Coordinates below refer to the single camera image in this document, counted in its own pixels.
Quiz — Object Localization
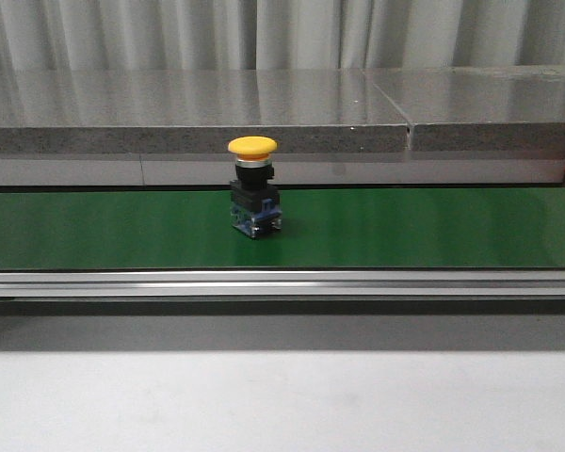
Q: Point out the yellow mushroom push button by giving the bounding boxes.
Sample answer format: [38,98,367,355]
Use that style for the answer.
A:
[228,136,282,239]

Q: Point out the green conveyor belt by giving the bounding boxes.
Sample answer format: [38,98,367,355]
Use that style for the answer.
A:
[0,187,565,271]

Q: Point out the white counter base panel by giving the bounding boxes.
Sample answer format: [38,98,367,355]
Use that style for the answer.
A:
[0,152,565,186]

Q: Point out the grey stone counter slab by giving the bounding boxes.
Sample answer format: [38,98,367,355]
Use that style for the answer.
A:
[0,70,407,154]

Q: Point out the grey pleated curtain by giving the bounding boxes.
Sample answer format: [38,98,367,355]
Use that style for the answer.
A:
[0,1,565,71]

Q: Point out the aluminium conveyor side rail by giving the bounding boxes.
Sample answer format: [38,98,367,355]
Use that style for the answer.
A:
[0,269,565,299]

